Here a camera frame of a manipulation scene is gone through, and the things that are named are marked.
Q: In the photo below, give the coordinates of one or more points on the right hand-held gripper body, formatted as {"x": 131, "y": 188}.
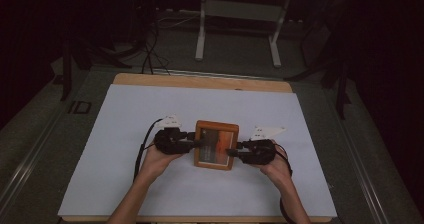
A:
{"x": 261, "y": 150}

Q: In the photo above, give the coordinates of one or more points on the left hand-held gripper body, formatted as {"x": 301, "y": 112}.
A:
{"x": 170, "y": 142}

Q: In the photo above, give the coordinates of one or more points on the wooden picture frame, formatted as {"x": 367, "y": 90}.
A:
{"x": 216, "y": 144}

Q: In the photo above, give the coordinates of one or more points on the person's right hand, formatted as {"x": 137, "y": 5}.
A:
{"x": 276, "y": 169}

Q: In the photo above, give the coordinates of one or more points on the person's left hand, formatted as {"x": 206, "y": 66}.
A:
{"x": 156, "y": 162}

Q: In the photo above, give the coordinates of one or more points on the white table mat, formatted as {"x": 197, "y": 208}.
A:
{"x": 133, "y": 117}

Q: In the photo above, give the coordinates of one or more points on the white metal stand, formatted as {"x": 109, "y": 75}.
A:
{"x": 240, "y": 10}

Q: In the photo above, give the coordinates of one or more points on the metal floor rail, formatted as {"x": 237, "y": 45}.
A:
{"x": 360, "y": 157}
{"x": 26, "y": 160}

